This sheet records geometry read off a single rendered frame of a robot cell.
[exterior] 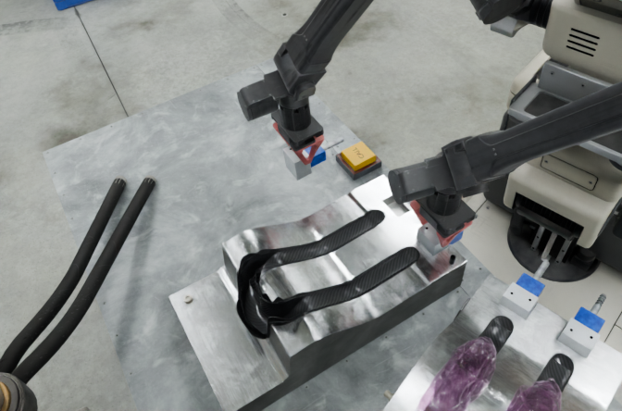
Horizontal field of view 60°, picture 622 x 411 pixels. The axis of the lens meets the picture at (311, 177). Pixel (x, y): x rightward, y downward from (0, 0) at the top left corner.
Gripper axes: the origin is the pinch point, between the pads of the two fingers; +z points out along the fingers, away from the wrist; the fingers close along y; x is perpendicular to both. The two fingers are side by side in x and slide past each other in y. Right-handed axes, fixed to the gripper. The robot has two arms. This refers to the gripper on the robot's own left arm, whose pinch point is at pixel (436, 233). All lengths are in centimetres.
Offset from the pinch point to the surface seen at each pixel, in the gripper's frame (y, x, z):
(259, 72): -77, 2, 12
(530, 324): 21.5, 3.9, 5.1
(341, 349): 6.8, -26.0, 6.9
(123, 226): -40, -50, 6
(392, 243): -3.8, -7.1, 2.4
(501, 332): 19.7, -1.1, 5.8
